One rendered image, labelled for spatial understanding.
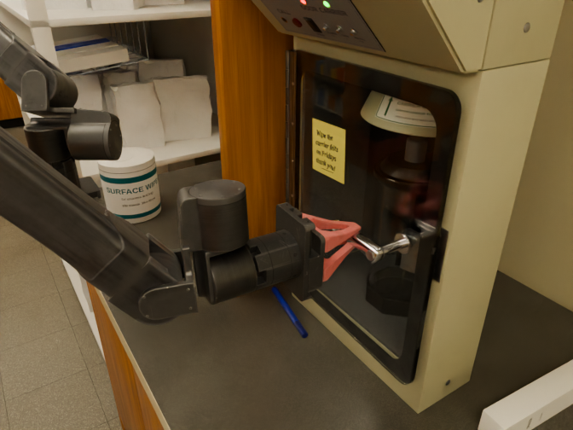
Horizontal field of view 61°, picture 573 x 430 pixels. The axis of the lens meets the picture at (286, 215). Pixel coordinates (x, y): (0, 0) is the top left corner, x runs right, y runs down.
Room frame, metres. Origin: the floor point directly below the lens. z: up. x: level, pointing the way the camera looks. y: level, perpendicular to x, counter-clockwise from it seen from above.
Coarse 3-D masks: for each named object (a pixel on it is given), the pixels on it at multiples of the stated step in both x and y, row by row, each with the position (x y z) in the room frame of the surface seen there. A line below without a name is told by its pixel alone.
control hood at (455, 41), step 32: (256, 0) 0.68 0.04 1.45; (352, 0) 0.50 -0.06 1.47; (384, 0) 0.46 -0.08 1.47; (416, 0) 0.42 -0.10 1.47; (448, 0) 0.43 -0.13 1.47; (480, 0) 0.45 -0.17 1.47; (288, 32) 0.69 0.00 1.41; (384, 32) 0.50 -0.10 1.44; (416, 32) 0.46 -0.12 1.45; (448, 32) 0.43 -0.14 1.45; (480, 32) 0.45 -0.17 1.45; (448, 64) 0.46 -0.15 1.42; (480, 64) 0.46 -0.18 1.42
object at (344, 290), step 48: (336, 96) 0.62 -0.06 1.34; (384, 96) 0.55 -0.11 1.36; (432, 96) 0.49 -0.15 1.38; (384, 144) 0.54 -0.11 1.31; (432, 144) 0.48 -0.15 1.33; (336, 192) 0.61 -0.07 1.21; (384, 192) 0.53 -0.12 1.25; (432, 192) 0.47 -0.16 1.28; (384, 240) 0.52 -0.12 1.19; (432, 240) 0.46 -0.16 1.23; (336, 288) 0.60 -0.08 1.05; (384, 288) 0.52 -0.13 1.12; (384, 336) 0.51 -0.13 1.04
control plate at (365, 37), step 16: (272, 0) 0.64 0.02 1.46; (288, 0) 0.60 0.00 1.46; (320, 0) 0.54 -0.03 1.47; (336, 0) 0.52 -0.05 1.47; (288, 16) 0.64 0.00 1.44; (304, 16) 0.60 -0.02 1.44; (320, 16) 0.57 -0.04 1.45; (336, 16) 0.54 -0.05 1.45; (352, 16) 0.52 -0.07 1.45; (304, 32) 0.64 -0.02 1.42; (320, 32) 0.61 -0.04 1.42; (336, 32) 0.58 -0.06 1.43; (368, 32) 0.52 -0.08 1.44; (368, 48) 0.55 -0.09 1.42
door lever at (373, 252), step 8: (352, 240) 0.50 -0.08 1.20; (360, 240) 0.49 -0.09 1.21; (368, 240) 0.49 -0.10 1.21; (400, 240) 0.49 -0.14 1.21; (408, 240) 0.49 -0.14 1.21; (360, 248) 0.49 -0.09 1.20; (368, 248) 0.48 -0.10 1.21; (376, 248) 0.47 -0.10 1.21; (384, 248) 0.48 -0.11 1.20; (392, 248) 0.48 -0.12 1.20; (400, 248) 0.49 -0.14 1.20; (408, 248) 0.49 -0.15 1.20; (368, 256) 0.47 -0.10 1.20; (376, 256) 0.47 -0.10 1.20; (384, 256) 0.47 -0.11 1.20
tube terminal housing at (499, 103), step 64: (512, 0) 0.48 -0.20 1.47; (384, 64) 0.57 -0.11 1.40; (512, 64) 0.49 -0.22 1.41; (512, 128) 0.50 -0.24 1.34; (448, 192) 0.47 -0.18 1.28; (512, 192) 0.52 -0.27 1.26; (448, 256) 0.46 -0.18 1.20; (320, 320) 0.65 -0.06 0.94; (448, 320) 0.48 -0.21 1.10; (448, 384) 0.49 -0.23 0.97
